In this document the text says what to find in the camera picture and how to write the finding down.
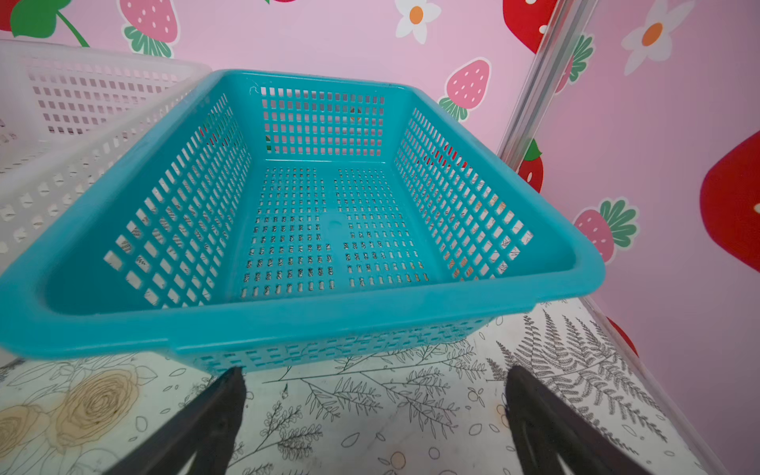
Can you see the teal plastic basket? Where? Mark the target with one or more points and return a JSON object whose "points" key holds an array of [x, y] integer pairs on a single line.
{"points": [[270, 220]]}

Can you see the middle white plastic basket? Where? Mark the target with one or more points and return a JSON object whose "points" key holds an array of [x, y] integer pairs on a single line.
{"points": [[67, 115]]}

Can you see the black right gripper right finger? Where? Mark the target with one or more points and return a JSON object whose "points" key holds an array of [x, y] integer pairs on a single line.
{"points": [[550, 438]]}

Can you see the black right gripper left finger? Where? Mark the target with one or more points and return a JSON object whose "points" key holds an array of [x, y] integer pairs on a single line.
{"points": [[201, 436]]}

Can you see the right aluminium corner post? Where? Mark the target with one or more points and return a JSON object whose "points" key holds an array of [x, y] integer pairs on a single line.
{"points": [[567, 23]]}

